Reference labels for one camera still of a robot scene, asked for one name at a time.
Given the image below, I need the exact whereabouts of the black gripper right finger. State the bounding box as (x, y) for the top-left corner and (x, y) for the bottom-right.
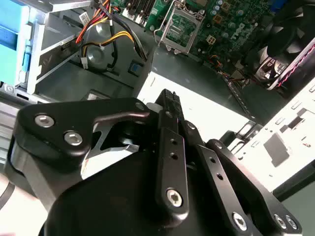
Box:
(173, 92), (303, 236)

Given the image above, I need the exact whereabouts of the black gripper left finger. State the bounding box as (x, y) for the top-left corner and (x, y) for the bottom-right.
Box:
(13, 89), (190, 222)

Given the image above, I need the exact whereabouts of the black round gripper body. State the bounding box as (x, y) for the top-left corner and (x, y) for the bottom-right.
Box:
(45, 114), (232, 236)

